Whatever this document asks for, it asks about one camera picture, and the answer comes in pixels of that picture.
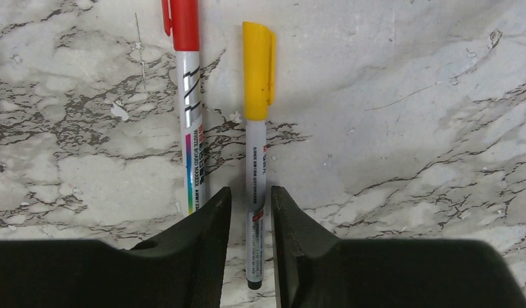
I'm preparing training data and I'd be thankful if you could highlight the white whiteboard marker pen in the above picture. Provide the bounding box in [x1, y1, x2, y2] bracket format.
[175, 50, 206, 215]

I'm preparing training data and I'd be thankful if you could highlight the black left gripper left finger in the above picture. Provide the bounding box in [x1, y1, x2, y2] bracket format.
[0, 187, 232, 307]

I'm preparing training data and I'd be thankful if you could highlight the red pen cap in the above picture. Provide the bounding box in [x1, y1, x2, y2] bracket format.
[161, 0, 200, 51]

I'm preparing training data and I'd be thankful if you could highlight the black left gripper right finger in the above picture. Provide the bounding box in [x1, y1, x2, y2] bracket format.
[270, 186, 526, 307]

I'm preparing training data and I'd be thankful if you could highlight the thin white black pen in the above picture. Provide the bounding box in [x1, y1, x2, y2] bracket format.
[245, 120, 267, 290]

